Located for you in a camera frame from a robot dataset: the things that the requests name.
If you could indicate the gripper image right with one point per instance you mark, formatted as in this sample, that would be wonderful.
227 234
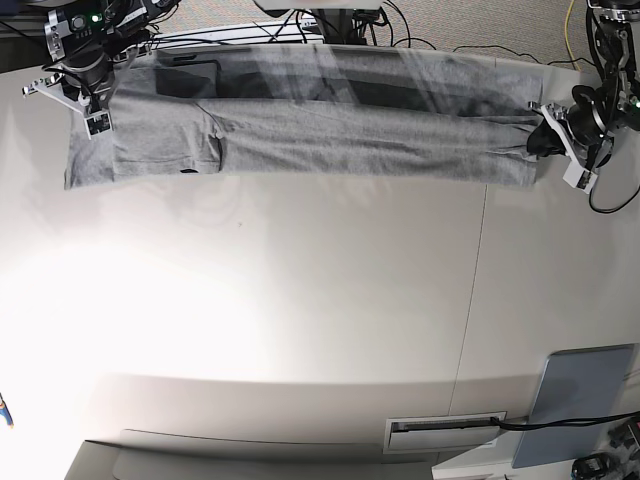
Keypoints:
579 133

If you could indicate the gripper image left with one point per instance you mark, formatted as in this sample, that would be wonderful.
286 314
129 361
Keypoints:
83 83

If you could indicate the grey T-shirt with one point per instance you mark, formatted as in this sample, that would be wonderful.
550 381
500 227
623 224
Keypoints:
312 109

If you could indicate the black power adapter box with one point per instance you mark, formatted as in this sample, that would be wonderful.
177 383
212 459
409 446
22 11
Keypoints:
134 19

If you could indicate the grey laptop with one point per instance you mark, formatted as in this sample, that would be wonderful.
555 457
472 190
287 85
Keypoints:
580 383

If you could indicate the black device bottom right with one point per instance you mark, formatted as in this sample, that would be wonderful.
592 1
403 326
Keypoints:
595 466

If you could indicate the blue orange pen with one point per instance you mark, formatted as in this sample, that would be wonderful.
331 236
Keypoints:
5 413

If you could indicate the white cable grommet tray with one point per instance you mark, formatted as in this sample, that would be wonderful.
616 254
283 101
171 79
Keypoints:
434 434

